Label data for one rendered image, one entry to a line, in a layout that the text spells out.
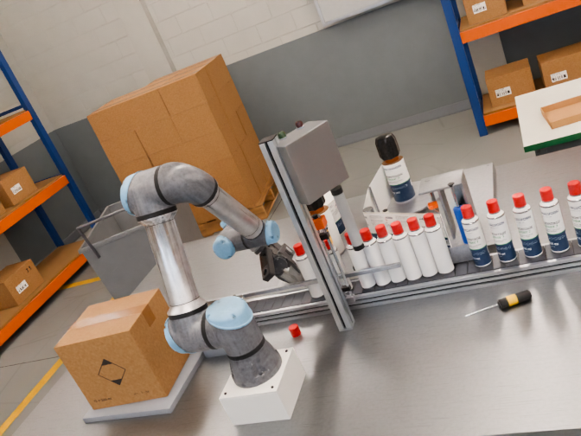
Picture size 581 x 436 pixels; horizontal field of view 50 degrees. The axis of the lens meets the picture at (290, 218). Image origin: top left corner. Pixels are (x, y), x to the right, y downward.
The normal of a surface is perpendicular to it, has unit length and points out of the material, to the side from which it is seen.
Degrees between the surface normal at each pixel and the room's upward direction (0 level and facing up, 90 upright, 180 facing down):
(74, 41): 90
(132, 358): 90
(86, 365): 90
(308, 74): 90
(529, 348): 0
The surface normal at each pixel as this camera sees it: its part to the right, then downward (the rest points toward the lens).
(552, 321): -0.37, -0.86
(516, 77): -0.25, 0.47
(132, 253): 0.07, 0.42
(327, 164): 0.58, 0.09
